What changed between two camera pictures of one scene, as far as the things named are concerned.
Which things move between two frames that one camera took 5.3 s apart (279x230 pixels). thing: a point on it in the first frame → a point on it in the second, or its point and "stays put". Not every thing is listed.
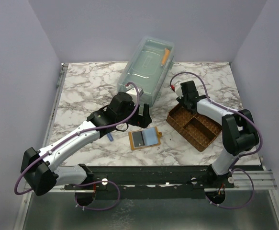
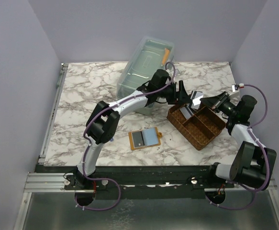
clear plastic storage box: x=148 y=67 stays put
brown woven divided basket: x=201 y=131 stays put
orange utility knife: x=166 y=53 stays put
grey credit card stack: x=138 y=139 → x=186 y=112
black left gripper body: x=139 y=120 → x=172 y=96
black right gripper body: x=183 y=99 → x=226 y=107
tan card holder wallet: x=149 y=137 stays put
